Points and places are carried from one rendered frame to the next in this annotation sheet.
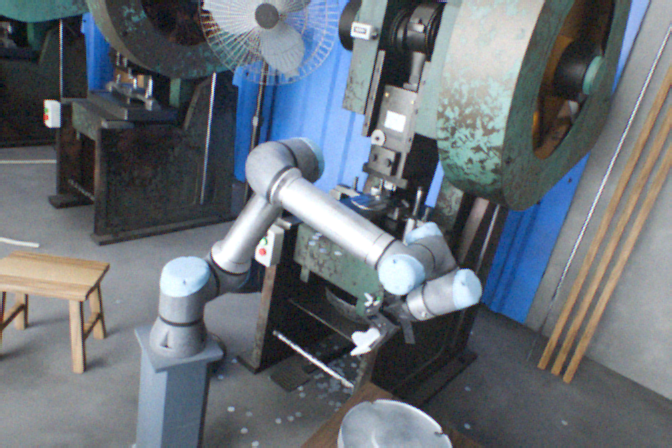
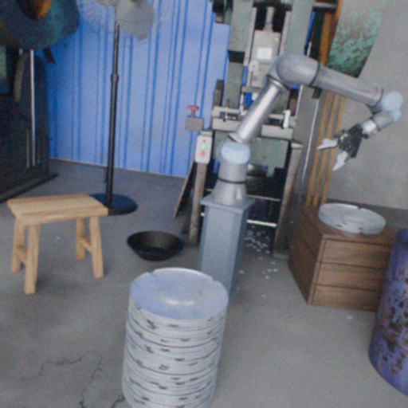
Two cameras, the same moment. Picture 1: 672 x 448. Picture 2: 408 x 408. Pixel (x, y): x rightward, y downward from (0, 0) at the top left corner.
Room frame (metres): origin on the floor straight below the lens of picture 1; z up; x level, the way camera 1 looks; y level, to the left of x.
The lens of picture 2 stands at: (-0.22, 1.33, 0.96)
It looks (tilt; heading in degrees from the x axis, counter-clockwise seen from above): 18 degrees down; 328
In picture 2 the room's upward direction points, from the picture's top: 7 degrees clockwise
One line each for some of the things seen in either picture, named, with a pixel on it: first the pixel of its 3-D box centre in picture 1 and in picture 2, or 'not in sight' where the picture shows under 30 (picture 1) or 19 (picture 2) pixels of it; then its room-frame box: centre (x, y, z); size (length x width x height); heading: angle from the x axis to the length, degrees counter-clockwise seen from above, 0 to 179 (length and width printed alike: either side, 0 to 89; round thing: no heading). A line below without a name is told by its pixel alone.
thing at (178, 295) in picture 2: not in sight; (179, 292); (0.72, 0.78, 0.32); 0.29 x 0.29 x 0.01
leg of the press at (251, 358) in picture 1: (339, 243); (204, 153); (2.03, -0.03, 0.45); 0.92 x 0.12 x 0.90; 145
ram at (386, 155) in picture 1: (400, 129); (263, 59); (1.72, -0.14, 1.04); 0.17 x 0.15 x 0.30; 145
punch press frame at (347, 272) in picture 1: (413, 181); (256, 96); (1.87, -0.25, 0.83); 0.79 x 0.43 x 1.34; 145
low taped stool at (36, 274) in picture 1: (49, 310); (57, 240); (1.53, 0.96, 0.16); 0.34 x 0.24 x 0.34; 99
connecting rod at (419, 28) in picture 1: (424, 58); (270, 12); (1.76, -0.16, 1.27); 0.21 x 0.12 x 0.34; 145
